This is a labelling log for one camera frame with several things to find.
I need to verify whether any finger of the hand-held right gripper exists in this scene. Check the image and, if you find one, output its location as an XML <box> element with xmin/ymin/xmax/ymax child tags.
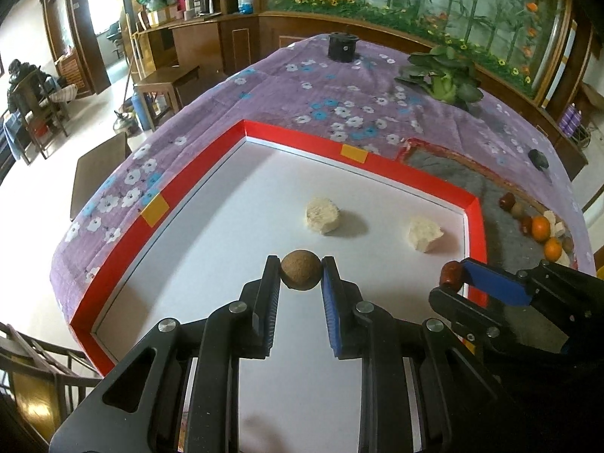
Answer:
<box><xmin>461</xmin><ymin>259</ymin><xmax>568</xmax><ymax>307</ymax></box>
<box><xmin>429</xmin><ymin>286</ymin><xmax>568</xmax><ymax>356</ymax></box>

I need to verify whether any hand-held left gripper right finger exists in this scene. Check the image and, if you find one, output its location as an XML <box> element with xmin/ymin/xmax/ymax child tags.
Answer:
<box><xmin>322</xmin><ymin>256</ymin><xmax>548</xmax><ymax>453</ymax></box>

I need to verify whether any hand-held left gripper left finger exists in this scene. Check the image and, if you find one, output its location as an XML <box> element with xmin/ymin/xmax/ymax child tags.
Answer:
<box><xmin>49</xmin><ymin>255</ymin><xmax>282</xmax><ymax>453</ymax></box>

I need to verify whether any red-rimmed white tray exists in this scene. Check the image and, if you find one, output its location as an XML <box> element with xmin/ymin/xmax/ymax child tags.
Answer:
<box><xmin>70</xmin><ymin>120</ymin><xmax>489</xmax><ymax>378</ymax></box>

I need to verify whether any green leafy vegetable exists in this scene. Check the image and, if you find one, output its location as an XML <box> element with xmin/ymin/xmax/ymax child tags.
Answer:
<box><xmin>395</xmin><ymin>45</ymin><xmax>484</xmax><ymax>110</ymax></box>

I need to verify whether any dark brown stool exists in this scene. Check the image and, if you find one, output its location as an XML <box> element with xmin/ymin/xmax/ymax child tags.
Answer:
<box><xmin>71</xmin><ymin>132</ymin><xmax>133</xmax><ymax>222</ymax></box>

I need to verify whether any blue cylinder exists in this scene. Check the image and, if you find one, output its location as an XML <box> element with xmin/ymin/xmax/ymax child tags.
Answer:
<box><xmin>132</xmin><ymin>93</ymin><xmax>153</xmax><ymax>133</ymax></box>

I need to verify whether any metal kettle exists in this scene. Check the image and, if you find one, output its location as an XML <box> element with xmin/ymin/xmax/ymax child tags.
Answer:
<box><xmin>112</xmin><ymin>109</ymin><xmax>140</xmax><ymax>137</ymax></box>

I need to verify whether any purple floral tablecloth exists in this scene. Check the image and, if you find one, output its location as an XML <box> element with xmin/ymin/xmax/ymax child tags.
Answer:
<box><xmin>49</xmin><ymin>33</ymin><xmax>596</xmax><ymax>373</ymax></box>

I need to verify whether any dark wooden chair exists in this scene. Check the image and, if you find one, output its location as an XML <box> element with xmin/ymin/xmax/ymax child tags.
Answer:
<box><xmin>0</xmin><ymin>323</ymin><xmax>102</xmax><ymax>442</ymax></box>

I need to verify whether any wooden bench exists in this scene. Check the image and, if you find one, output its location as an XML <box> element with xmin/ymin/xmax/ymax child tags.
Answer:
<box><xmin>134</xmin><ymin>65</ymin><xmax>201</xmax><ymax>130</ymax></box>

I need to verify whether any black cylinder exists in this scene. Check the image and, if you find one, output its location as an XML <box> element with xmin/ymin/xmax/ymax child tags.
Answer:
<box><xmin>328</xmin><ymin>32</ymin><xmax>359</xmax><ymax>63</ymax></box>

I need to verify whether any wooden armchair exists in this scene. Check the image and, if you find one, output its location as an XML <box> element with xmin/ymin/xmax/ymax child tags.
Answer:
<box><xmin>9</xmin><ymin>73</ymin><xmax>71</xmax><ymax>160</ymax></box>

